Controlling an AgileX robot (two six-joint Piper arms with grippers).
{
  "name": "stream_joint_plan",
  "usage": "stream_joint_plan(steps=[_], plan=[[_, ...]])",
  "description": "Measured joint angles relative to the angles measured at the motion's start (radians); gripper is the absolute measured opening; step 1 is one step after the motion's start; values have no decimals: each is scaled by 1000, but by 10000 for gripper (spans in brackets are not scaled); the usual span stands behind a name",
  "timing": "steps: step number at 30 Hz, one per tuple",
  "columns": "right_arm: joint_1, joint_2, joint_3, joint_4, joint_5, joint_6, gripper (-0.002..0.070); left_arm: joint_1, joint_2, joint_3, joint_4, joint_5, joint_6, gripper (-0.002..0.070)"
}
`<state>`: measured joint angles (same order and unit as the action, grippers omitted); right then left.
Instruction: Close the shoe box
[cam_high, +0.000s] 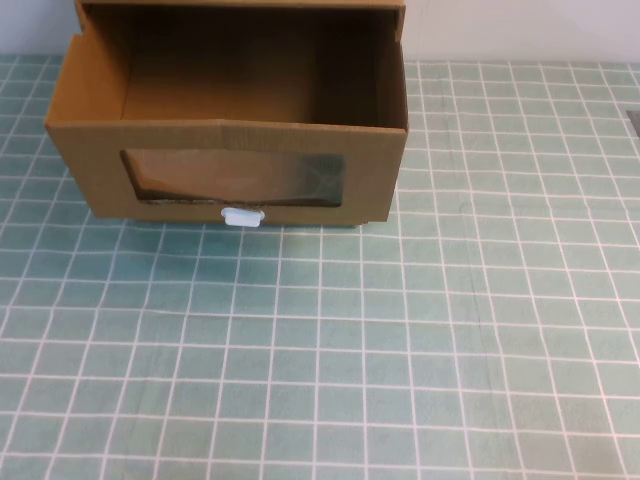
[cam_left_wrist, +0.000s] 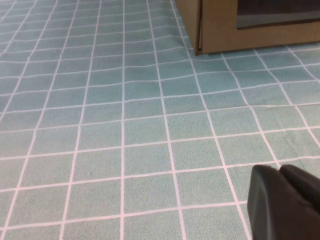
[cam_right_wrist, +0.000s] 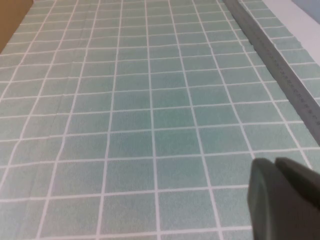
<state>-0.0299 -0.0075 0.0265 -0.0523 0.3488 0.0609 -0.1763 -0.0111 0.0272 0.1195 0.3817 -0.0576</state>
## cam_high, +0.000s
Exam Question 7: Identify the white plastic drawer handle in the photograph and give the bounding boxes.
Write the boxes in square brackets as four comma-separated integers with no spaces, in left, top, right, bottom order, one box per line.
[220,206,266,229]

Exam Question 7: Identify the brown cardboard drawer with window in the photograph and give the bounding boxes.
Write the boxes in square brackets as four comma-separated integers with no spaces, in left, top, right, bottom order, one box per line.
[43,4,410,231]

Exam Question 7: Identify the brown cardboard outer sleeve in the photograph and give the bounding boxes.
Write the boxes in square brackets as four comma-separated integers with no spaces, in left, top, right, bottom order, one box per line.
[74,0,407,46]

